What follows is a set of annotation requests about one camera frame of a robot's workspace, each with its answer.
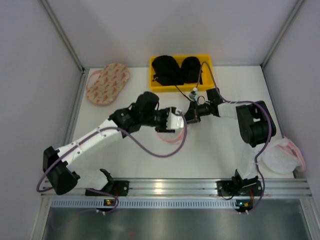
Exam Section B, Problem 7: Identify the black bra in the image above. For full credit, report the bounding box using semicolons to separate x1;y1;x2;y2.
151;55;203;102

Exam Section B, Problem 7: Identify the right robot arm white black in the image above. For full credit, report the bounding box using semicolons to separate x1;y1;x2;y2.
184;88;277;189

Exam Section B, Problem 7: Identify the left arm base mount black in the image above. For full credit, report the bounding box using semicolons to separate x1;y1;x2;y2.
89;180;130;197

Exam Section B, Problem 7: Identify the yellow plastic bin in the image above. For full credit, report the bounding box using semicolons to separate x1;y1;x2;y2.
149;54;215;93

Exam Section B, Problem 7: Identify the slotted cable duct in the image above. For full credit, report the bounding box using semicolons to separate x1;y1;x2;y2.
51;198;252;209

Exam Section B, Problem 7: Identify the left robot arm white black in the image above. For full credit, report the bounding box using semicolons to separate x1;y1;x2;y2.
43;91;185;195

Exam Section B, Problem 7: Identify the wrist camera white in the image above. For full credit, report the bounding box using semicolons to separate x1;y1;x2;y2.
189;87;199;102
166;107;185;130

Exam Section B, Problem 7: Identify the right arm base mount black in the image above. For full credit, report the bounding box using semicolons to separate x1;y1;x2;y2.
217;177;263;199

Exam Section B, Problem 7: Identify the aluminium rail front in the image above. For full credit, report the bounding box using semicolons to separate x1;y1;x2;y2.
40;177;312;198

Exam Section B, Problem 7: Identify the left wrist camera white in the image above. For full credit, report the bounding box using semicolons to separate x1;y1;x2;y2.
166;107;185;130

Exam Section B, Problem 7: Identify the patterned beige laundry bag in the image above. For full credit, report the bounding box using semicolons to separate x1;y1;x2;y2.
85;62;131;106

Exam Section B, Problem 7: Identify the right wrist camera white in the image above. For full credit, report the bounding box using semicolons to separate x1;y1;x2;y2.
189;87;199;102

